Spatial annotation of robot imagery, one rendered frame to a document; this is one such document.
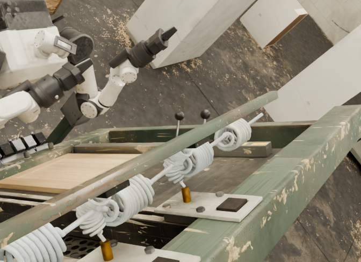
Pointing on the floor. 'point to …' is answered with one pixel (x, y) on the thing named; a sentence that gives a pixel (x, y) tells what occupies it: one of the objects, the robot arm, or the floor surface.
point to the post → (59, 132)
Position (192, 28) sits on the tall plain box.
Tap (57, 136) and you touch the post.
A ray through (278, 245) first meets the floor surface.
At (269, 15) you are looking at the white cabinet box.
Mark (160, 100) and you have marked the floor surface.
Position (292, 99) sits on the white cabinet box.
